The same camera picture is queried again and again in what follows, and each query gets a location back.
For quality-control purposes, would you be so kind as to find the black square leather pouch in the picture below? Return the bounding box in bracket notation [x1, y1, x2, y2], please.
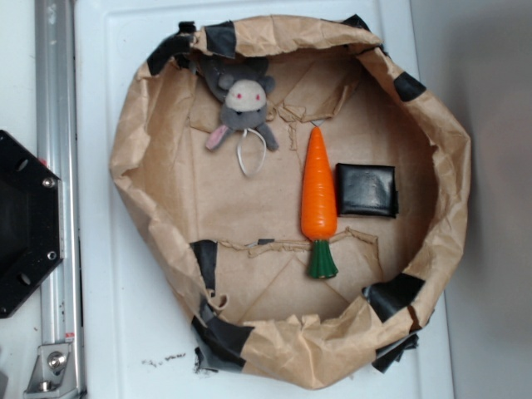
[335, 163, 399, 218]

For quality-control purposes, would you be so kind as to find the brown paper bag tray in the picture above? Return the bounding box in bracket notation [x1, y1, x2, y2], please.
[110, 16, 470, 389]

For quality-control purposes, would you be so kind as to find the white plastic cutting board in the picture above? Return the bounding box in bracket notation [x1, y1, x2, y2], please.
[74, 1, 454, 398]

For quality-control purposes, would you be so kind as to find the metal corner bracket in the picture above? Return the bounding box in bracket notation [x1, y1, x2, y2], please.
[23, 343, 77, 398]

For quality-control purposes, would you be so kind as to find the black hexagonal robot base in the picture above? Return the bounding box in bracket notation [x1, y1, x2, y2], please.
[0, 131, 62, 319]

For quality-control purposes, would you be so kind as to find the orange plastic carrot toy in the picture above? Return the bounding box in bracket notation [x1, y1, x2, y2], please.
[300, 127, 337, 278]

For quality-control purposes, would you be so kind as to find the gray plush rabbit toy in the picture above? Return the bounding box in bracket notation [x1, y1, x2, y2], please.
[199, 56, 278, 152]

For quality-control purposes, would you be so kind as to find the aluminium extrusion rail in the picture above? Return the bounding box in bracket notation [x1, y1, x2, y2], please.
[35, 1, 86, 398]

